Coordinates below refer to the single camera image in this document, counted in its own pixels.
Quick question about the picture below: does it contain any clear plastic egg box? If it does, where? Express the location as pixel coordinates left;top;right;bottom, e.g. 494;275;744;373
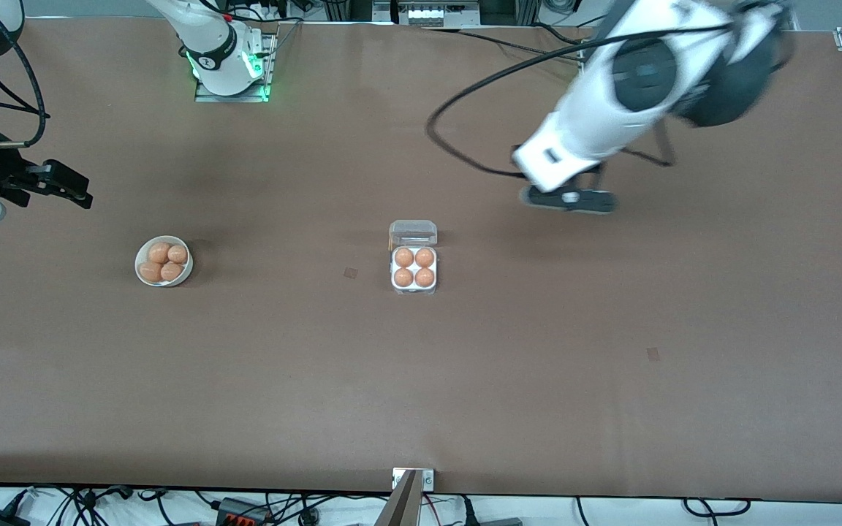
389;219;439;296

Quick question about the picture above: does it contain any white round bowl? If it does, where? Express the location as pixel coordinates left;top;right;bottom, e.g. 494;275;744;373
134;235;194;287

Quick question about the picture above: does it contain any black and orange power strip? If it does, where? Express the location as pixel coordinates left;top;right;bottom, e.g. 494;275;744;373
215;498;273;526

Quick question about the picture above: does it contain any white power strip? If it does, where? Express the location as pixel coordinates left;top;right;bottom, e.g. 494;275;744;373
398;1;460;24

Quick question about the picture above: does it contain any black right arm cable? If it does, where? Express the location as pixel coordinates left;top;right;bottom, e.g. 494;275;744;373
0;0;50;147

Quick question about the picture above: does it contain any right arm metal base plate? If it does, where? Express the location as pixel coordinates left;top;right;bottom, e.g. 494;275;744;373
194;33;277;103

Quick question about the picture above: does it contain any aluminium camera pole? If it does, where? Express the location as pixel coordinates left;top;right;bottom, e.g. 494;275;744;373
373;471;422;526

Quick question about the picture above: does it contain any small metal clamp bracket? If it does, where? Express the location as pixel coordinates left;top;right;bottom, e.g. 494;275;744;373
392;468;436;491

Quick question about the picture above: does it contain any long black table cable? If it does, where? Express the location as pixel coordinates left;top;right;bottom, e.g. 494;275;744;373
421;28;586;65

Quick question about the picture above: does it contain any short black table cable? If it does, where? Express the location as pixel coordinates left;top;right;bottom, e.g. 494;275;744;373
533;22;591;47

